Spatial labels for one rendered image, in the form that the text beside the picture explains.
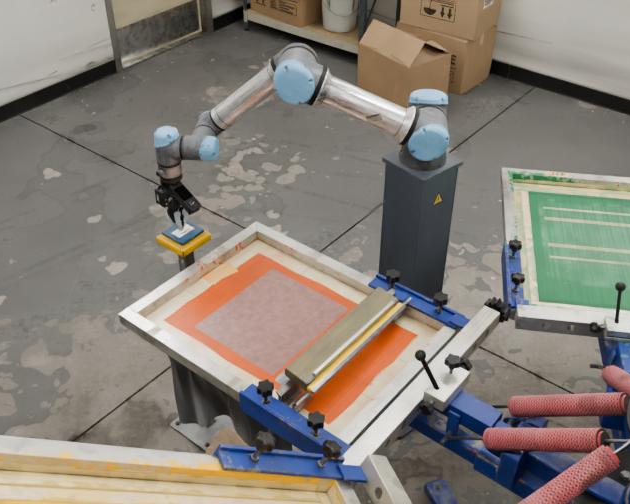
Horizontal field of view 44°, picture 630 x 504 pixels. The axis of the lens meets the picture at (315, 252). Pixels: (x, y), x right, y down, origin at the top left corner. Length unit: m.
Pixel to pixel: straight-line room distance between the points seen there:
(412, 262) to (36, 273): 2.17
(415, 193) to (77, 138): 3.20
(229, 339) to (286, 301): 0.22
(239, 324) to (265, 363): 0.17
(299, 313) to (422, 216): 0.54
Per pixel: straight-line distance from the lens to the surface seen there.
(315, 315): 2.25
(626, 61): 5.62
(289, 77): 2.17
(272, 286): 2.35
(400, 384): 2.03
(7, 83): 5.59
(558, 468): 1.90
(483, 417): 1.92
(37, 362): 3.66
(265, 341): 2.18
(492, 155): 4.98
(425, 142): 2.24
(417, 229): 2.52
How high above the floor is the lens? 2.48
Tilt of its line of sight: 38 degrees down
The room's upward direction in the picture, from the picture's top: straight up
